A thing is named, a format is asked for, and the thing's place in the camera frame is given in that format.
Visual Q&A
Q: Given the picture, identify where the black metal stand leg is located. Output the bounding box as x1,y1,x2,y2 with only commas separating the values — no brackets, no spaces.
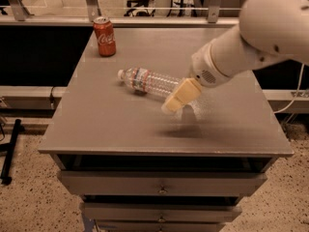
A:
0,119,24,186

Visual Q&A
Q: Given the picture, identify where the black office chair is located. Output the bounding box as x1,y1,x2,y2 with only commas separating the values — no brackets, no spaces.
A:
125,0,155,17

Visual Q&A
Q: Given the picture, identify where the grey metal railing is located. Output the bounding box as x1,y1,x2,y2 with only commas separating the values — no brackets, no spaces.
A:
0,0,239,27

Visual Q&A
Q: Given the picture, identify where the red Coca-Cola can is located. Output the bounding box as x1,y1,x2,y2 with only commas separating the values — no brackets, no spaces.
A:
93,16,116,57

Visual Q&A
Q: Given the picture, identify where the top grey drawer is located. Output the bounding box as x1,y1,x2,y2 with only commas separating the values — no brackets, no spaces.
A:
58,171,267,197

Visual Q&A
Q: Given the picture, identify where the grey drawer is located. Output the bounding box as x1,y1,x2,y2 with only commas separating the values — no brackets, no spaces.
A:
58,171,267,197
80,203,241,222
98,220,224,232

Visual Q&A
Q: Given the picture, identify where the clear plastic water bottle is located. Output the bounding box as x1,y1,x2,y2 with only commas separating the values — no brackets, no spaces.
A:
118,68,181,98

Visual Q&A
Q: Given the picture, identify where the middle grey drawer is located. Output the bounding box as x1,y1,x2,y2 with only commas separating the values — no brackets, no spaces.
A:
80,203,241,222

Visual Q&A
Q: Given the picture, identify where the grey drawer cabinet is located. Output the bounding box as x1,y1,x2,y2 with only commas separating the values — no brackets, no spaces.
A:
38,27,295,232

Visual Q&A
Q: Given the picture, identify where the bottom grey drawer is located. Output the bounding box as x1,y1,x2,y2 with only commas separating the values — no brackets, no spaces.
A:
98,220,224,232

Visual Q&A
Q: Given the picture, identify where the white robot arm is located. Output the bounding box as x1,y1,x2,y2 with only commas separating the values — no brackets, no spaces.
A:
162,0,309,113

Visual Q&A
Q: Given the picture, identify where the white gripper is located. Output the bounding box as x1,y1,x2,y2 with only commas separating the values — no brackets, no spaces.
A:
161,43,230,113

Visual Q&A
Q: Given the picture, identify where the white cable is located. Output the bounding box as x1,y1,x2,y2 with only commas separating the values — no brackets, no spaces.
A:
273,63,306,115

